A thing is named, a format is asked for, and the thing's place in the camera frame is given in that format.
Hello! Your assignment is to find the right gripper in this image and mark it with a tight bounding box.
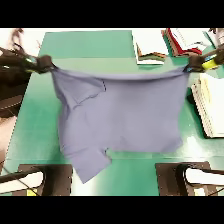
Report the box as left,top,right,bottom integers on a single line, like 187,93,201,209
186,54,206,73

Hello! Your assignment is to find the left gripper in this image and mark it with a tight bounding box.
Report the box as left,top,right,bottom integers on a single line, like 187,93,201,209
35,54,56,75

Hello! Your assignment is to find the lavender blue T-shirt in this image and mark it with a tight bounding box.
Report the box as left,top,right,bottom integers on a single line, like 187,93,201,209
49,64,191,185

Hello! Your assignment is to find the white garment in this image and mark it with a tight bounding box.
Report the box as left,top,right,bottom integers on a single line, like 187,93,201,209
131,29,170,58
171,28,214,51

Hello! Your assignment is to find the heap of clothes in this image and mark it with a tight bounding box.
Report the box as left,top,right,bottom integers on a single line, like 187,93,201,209
135,45,168,66

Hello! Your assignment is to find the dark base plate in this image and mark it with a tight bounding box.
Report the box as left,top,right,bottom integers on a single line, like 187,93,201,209
154,161,218,197
12,163,74,197

